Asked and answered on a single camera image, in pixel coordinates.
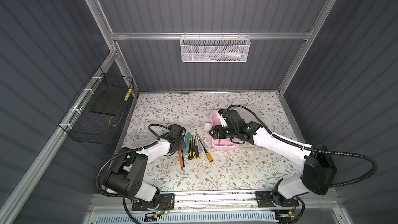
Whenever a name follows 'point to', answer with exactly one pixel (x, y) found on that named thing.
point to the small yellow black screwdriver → (197, 151)
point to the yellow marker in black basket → (129, 93)
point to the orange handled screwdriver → (208, 155)
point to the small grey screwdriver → (200, 149)
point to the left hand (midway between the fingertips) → (180, 144)
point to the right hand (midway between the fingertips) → (214, 133)
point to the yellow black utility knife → (188, 141)
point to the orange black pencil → (181, 158)
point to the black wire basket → (94, 116)
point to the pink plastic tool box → (224, 143)
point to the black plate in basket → (110, 101)
